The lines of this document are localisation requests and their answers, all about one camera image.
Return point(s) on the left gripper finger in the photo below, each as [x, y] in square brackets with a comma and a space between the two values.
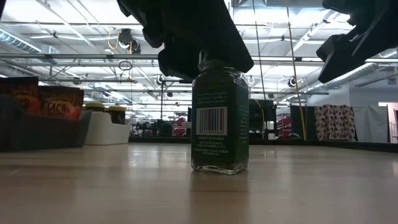
[236, 56]
[180, 65]

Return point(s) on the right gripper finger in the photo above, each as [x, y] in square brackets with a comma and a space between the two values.
[337, 9]
[339, 59]

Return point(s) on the green-lid oregano jar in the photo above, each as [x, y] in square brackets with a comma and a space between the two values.
[219, 130]

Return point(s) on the yellow-lid spice jar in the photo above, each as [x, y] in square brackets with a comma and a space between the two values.
[94, 106]
[116, 109]

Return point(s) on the taco seasoning mix packet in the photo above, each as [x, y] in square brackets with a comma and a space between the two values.
[60, 104]
[21, 93]

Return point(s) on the small black ceiling reel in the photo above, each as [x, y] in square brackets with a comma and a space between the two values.
[291, 82]

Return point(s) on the brown patterned cloth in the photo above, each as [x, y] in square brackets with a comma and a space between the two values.
[334, 121]

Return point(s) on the black perforated computer case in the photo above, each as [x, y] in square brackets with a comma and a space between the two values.
[262, 118]

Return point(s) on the white curtain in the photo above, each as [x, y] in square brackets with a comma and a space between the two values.
[370, 124]

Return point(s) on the white plastic bin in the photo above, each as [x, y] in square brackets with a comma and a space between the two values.
[105, 133]

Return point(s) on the grey plastic bin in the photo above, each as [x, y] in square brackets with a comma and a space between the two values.
[46, 133]

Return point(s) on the silver ventilation duct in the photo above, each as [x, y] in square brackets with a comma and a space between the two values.
[348, 76]

